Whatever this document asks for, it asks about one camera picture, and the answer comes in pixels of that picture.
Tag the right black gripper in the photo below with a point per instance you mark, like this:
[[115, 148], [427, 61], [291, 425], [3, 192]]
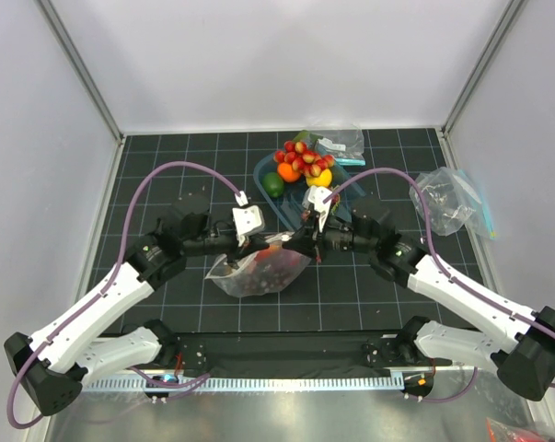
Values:
[[306, 241]]

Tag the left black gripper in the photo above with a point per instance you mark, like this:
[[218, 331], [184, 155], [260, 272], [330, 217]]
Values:
[[251, 244]]

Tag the clear dotted zip bag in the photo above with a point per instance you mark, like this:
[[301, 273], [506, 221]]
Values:
[[229, 279]]

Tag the dark red grape bunch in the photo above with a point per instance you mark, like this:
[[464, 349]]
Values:
[[258, 284]]

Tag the red tomato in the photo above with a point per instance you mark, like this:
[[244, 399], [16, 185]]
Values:
[[265, 254]]

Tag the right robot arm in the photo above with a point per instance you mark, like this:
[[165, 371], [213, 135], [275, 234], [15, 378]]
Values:
[[513, 341]]

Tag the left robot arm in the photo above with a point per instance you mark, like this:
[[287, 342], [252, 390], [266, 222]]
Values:
[[55, 363]]

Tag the flat zip bag blue zipper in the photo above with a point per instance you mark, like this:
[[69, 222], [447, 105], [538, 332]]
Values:
[[346, 146]]

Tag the crumpled clear zip bag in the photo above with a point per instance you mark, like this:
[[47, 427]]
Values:
[[453, 203]]

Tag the blue plastic basket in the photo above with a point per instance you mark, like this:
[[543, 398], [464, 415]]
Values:
[[289, 206]]

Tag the green lime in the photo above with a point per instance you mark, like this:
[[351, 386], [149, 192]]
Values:
[[273, 184]]

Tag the yellow lemon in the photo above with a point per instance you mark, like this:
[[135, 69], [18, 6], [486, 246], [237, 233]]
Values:
[[323, 180]]

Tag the orange fruit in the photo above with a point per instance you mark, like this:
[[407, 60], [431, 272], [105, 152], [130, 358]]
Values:
[[287, 173]]

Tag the red cherry bunch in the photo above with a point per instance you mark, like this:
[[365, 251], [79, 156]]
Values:
[[304, 160]]

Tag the red packaged item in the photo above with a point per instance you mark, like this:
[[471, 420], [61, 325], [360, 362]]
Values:
[[499, 432]]

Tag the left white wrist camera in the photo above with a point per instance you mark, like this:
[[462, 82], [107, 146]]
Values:
[[248, 218]]

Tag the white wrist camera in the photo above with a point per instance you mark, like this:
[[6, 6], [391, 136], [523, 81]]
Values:
[[248, 218], [317, 199]]

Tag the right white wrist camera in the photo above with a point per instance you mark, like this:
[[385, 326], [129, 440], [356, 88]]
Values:
[[317, 199]]

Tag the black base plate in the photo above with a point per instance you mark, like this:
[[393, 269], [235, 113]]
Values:
[[292, 355]]

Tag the perforated metal rail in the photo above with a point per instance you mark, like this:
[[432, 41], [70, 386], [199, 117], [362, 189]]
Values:
[[132, 382]]

